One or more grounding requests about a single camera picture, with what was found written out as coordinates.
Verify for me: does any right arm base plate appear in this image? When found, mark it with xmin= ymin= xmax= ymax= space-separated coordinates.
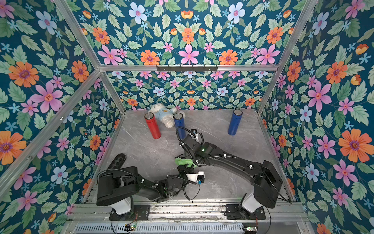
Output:
xmin=223 ymin=204 xmax=266 ymax=220

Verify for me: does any white teddy bear plush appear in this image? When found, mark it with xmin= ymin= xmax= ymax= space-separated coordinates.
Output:
xmin=148 ymin=103 xmax=186 ymax=128

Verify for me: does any blue thermos right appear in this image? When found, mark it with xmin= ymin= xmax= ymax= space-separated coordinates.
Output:
xmin=228 ymin=109 xmax=243 ymax=136

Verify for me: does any red thermos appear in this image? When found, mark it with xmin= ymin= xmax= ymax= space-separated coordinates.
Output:
xmin=144 ymin=112 xmax=161 ymax=139

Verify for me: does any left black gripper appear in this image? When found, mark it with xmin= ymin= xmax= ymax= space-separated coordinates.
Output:
xmin=170 ymin=160 xmax=195 ymax=197

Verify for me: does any black checkered oval pad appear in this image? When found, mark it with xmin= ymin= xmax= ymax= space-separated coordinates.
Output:
xmin=107 ymin=153 xmax=127 ymax=170

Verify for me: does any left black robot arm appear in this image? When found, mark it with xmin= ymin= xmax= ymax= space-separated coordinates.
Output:
xmin=96 ymin=166 xmax=199 ymax=215

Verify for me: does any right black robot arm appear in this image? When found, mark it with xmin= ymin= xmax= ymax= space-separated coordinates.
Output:
xmin=175 ymin=127 xmax=283 ymax=213

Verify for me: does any green microfiber cloth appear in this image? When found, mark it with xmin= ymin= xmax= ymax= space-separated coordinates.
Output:
xmin=175 ymin=157 xmax=197 ymax=168

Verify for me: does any dark blue thermos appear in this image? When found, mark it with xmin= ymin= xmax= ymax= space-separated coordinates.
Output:
xmin=173 ymin=113 xmax=186 ymax=140

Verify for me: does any black wall hook rail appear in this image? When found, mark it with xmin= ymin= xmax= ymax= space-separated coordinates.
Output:
xmin=156 ymin=65 xmax=218 ymax=72

